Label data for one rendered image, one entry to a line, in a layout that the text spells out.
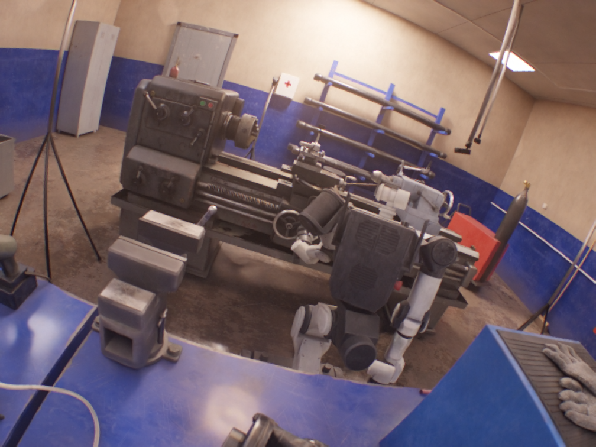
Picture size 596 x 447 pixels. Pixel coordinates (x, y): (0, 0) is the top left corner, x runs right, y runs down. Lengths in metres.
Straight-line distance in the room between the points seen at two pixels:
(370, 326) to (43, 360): 0.94
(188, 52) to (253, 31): 1.13
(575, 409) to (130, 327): 0.74
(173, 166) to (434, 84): 4.67
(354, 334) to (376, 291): 0.16
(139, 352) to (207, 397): 0.18
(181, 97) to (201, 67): 3.38
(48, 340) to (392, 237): 0.93
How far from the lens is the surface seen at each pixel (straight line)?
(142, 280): 0.66
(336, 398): 0.81
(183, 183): 2.07
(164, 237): 0.77
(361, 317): 1.06
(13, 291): 0.85
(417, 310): 1.11
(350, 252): 0.93
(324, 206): 1.08
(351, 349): 0.99
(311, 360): 1.49
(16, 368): 0.77
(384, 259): 0.92
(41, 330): 0.82
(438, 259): 1.03
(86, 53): 5.33
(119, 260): 0.66
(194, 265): 2.42
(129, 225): 2.50
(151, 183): 2.17
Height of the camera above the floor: 1.46
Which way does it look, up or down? 22 degrees down
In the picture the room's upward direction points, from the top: 20 degrees clockwise
